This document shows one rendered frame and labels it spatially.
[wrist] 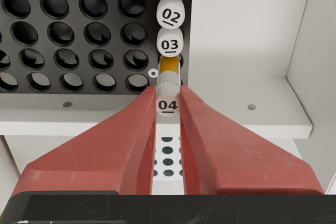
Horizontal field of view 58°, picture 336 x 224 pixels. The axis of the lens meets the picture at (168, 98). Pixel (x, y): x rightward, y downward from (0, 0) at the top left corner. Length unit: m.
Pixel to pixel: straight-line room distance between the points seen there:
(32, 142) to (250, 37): 0.30
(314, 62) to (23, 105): 0.19
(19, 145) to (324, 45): 0.37
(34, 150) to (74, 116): 0.24
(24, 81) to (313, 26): 0.18
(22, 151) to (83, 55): 0.30
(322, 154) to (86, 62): 0.14
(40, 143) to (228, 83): 0.27
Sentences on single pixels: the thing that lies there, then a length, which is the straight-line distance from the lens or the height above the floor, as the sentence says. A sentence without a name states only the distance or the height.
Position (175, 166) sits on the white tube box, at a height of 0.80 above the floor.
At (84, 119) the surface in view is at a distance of 0.20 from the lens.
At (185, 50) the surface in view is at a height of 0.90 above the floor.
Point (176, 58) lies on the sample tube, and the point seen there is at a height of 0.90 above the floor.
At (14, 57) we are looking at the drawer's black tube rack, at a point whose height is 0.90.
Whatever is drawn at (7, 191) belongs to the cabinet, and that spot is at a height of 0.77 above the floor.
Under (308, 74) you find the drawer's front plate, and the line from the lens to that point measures 0.22.
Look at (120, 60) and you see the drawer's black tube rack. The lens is 0.16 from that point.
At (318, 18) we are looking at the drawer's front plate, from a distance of 0.21.
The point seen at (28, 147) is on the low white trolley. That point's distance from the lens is 0.44.
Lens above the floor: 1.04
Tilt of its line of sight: 54 degrees down
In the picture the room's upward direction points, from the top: 179 degrees counter-clockwise
